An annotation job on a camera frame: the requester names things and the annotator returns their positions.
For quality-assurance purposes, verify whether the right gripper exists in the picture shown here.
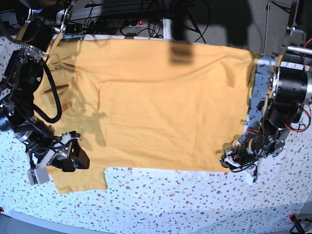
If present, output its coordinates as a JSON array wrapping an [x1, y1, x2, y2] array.
[[25, 131, 90, 184]]

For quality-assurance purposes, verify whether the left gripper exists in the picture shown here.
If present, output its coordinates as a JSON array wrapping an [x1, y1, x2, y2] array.
[[219, 138, 284, 183]]

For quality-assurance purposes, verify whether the yellow T-shirt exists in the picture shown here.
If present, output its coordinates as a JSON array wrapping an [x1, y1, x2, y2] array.
[[47, 39, 259, 194]]

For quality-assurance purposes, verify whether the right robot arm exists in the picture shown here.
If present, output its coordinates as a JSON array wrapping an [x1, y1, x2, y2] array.
[[0, 0, 90, 172]]

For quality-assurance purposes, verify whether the terrazzo pattern table cloth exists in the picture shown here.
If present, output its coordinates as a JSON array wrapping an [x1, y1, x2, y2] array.
[[0, 58, 312, 234]]

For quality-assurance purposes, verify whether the black table clamp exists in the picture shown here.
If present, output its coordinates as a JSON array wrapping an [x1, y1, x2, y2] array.
[[125, 33, 136, 39]]

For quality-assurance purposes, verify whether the black power strip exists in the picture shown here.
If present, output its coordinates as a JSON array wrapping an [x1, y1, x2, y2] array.
[[91, 19, 149, 28]]

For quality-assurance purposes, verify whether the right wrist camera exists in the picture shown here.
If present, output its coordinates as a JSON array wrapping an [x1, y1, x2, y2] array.
[[27, 167, 50, 185]]

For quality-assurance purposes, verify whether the red clamp handle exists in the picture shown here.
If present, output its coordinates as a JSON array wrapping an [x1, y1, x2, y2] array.
[[289, 214, 305, 234]]

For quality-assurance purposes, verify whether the aluminium profile post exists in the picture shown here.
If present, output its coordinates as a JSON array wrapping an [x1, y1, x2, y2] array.
[[162, 18, 173, 40]]

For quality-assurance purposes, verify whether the black cable bundle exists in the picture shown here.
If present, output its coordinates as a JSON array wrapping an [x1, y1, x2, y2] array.
[[136, 0, 244, 44]]

